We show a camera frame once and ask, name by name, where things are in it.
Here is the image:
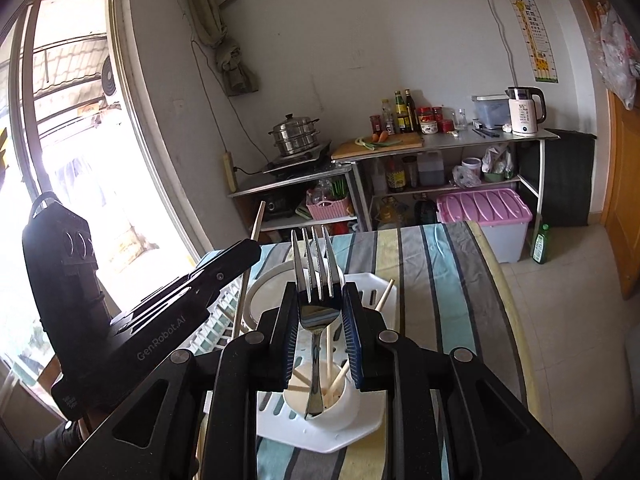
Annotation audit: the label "white plastic dish rack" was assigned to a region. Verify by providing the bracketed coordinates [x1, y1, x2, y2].
[179, 259, 402, 455]

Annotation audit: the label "large white bowl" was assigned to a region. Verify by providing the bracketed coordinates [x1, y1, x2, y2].
[245, 259, 346, 331]

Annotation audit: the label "orange wooden door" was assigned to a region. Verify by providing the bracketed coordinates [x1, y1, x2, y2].
[602, 91, 640, 299]

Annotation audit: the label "pink plastic basket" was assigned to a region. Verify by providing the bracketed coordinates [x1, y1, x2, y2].
[306, 197, 354, 220]

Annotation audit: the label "metal kitchen shelf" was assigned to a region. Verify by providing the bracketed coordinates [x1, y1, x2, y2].
[226, 128, 561, 241]

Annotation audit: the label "dark sauce bottle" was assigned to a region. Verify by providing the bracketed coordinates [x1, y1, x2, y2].
[404, 89, 420, 132]

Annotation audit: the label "pink lidded storage box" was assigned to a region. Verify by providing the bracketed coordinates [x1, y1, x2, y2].
[436, 188, 533, 263]

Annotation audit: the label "plastic bag on door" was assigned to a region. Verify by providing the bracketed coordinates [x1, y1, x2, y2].
[589, 2, 639, 110]

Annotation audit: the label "induction cooktop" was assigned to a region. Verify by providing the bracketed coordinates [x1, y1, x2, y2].
[262, 141, 331, 174]

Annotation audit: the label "white electric kettle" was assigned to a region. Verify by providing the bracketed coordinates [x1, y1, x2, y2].
[506, 86, 547, 136]

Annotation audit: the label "green glass bottle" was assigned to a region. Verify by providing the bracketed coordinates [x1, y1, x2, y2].
[532, 223, 549, 264]

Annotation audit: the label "giraffe wall poster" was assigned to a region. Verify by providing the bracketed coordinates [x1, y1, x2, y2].
[510, 0, 559, 84]

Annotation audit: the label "wooden cutting board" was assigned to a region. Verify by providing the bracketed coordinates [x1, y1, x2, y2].
[331, 132, 423, 160]

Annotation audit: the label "outdoor air conditioner unit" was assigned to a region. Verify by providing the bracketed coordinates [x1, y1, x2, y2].
[101, 55, 117, 96]

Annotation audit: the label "white utensil cup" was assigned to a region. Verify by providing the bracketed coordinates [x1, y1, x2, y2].
[283, 360, 360, 430]

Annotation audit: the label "clear plastic container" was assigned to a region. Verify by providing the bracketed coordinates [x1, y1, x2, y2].
[472, 94, 511, 130]

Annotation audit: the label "metal fork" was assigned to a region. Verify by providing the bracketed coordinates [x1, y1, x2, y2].
[291, 226, 342, 419]

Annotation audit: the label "stainless steel steamer pot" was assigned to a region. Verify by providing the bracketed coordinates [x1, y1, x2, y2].
[269, 114, 319, 157]

